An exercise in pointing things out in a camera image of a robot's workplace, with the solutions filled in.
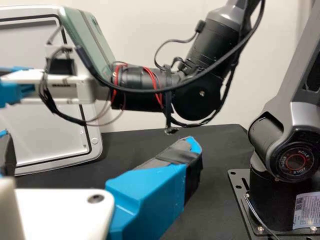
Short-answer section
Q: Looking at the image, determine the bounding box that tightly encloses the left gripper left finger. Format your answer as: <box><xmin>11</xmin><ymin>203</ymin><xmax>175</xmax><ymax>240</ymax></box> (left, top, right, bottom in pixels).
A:
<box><xmin>0</xmin><ymin>128</ymin><xmax>17</xmax><ymax>177</ymax></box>

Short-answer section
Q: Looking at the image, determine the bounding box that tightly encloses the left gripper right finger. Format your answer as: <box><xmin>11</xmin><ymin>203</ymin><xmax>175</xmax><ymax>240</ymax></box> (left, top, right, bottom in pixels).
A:
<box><xmin>104</xmin><ymin>136</ymin><xmax>204</xmax><ymax>240</ymax></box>

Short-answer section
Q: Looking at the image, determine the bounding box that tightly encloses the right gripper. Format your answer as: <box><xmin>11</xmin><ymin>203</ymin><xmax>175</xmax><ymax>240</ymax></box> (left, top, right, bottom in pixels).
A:
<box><xmin>0</xmin><ymin>65</ymin><xmax>98</xmax><ymax>109</ymax></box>

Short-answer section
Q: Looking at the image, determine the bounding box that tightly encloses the incubator door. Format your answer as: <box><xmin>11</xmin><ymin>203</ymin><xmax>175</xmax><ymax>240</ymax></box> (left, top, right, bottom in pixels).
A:
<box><xmin>0</xmin><ymin>6</ymin><xmax>104</xmax><ymax>176</ymax></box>

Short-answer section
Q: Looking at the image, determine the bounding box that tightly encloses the right wrist camera phone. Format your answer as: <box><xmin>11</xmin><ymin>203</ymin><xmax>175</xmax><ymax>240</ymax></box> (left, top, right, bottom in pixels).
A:
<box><xmin>44</xmin><ymin>6</ymin><xmax>117</xmax><ymax>81</ymax></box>

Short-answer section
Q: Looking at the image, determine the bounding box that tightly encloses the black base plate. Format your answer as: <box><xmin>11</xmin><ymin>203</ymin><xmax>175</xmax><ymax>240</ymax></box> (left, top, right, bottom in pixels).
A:
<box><xmin>227</xmin><ymin>168</ymin><xmax>320</xmax><ymax>240</ymax></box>

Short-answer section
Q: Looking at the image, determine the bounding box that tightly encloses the black cable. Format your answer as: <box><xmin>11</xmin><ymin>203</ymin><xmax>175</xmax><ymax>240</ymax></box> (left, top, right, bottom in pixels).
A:
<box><xmin>74</xmin><ymin>0</ymin><xmax>266</xmax><ymax>95</ymax></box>

